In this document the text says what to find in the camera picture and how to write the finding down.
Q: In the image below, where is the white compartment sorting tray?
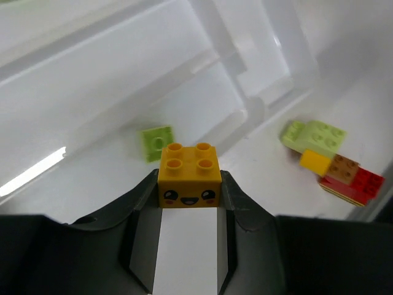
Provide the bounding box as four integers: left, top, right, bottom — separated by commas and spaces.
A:
0, 0, 320, 213

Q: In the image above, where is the red lego brick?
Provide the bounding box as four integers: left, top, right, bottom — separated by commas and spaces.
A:
318, 168, 385, 207

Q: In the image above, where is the yellow lego brick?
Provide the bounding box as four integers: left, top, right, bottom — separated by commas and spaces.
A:
300, 149, 332, 176

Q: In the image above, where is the brown 2x2 lego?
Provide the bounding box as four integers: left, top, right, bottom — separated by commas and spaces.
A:
325, 154, 359, 185

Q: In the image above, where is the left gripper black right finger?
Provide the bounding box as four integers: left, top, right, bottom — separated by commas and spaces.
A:
217, 171, 392, 294

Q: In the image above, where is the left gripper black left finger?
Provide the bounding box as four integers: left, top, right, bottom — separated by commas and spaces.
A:
1, 170, 162, 294

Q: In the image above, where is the pale green 2x2 lego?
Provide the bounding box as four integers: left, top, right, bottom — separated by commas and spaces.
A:
296, 120, 347, 159

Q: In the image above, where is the orange face lego brick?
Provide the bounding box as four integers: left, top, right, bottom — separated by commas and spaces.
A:
158, 143, 222, 208

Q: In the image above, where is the pale green sloped lego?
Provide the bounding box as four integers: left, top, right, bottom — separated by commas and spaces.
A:
280, 120, 305, 153

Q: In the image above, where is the pale green lego end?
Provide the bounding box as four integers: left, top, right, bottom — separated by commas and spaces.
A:
138, 125, 174, 163

